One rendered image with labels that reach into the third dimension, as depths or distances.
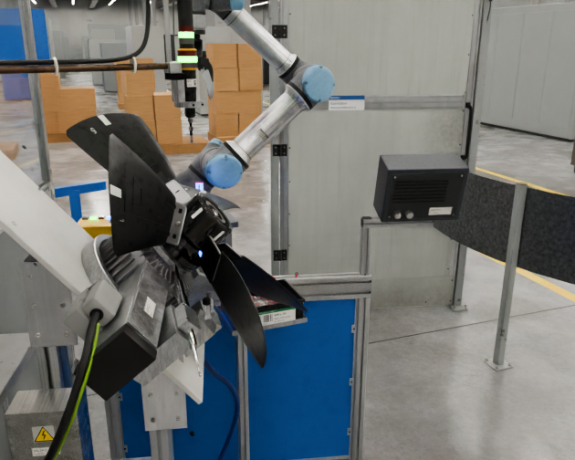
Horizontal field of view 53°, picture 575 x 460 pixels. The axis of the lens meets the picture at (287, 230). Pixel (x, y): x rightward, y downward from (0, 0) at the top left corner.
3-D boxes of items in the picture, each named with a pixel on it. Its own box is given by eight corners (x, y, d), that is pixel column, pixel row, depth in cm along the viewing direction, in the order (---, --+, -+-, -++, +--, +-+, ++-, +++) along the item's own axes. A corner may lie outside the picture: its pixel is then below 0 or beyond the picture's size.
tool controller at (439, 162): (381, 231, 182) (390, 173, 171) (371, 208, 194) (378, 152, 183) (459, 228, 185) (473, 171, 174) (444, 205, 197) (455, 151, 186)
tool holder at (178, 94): (177, 109, 126) (174, 63, 123) (161, 106, 131) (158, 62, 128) (211, 106, 132) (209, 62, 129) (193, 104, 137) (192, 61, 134)
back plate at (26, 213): (196, 445, 114) (201, 442, 114) (-96, 194, 92) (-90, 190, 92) (203, 322, 164) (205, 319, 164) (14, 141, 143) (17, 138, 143)
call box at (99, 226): (77, 259, 172) (72, 226, 169) (84, 248, 182) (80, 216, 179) (130, 257, 174) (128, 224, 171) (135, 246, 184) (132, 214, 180)
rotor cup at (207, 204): (194, 280, 128) (238, 243, 126) (149, 235, 123) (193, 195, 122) (197, 257, 142) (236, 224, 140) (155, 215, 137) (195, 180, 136)
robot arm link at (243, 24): (318, 77, 211) (216, -22, 191) (329, 78, 201) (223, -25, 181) (298, 101, 211) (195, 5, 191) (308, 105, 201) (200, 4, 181)
